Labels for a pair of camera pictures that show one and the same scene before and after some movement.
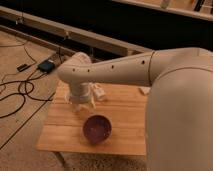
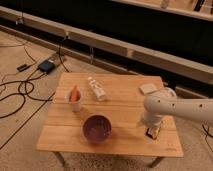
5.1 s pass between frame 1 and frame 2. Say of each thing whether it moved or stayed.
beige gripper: moved
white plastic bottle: stayed
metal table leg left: stayed
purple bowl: stayed
